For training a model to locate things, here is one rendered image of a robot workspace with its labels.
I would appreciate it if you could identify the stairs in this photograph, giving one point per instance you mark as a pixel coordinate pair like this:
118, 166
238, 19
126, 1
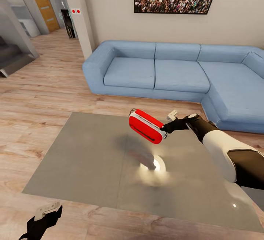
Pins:
12, 58

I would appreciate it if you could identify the radio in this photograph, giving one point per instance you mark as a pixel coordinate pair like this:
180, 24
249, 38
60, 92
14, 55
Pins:
147, 126

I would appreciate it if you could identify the door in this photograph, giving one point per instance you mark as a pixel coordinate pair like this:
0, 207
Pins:
48, 14

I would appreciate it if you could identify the sofa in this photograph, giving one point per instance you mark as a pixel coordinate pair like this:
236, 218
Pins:
227, 80

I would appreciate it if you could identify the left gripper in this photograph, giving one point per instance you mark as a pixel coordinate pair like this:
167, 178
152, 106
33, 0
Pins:
47, 221

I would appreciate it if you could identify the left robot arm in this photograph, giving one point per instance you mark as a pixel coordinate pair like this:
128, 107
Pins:
41, 221

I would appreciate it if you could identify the coffee table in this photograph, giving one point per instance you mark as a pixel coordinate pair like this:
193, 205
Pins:
100, 160

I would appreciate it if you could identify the standing mirror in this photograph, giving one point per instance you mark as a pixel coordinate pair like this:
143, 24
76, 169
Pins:
66, 17

